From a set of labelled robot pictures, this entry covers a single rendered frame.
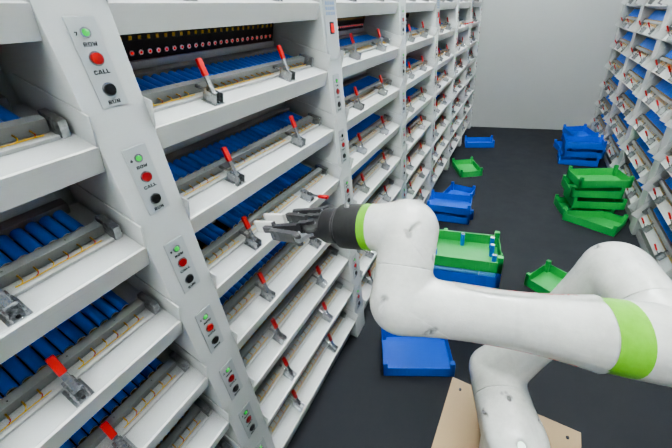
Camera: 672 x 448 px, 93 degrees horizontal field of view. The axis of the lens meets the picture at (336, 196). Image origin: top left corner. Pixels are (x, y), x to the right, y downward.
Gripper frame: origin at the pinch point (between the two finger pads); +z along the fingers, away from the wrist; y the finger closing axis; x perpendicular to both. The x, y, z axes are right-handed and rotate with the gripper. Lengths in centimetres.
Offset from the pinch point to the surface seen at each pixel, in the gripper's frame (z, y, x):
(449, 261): -21, 66, -59
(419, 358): -7, 46, -100
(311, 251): 12.5, 23.1, -26.1
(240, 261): 8.6, -6.3, -7.8
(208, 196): 6.6, -8.1, 11.5
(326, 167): 11.6, 44.5, -3.5
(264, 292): 12.5, -0.9, -23.4
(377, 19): 9, 115, 43
